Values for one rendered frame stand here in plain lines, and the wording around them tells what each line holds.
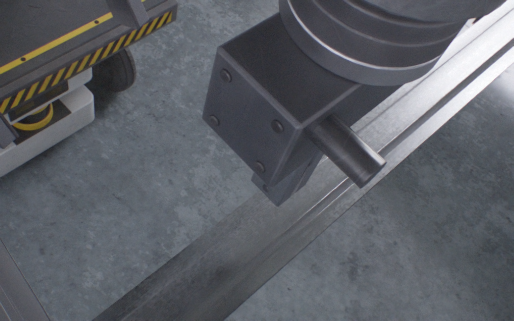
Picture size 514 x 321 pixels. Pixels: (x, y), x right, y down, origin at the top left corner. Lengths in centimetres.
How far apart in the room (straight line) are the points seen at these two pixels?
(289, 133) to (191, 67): 133
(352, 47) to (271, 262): 29
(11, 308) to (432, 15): 37
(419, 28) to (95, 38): 98
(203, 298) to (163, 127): 101
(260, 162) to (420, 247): 122
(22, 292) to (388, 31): 35
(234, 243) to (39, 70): 72
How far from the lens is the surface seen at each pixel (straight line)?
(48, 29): 117
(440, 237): 149
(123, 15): 46
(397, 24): 21
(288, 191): 35
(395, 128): 57
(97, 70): 141
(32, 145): 128
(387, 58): 23
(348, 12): 21
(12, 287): 48
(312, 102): 22
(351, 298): 133
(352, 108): 26
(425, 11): 20
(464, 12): 21
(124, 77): 137
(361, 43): 22
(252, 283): 47
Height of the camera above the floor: 118
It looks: 57 degrees down
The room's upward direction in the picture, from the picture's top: 22 degrees clockwise
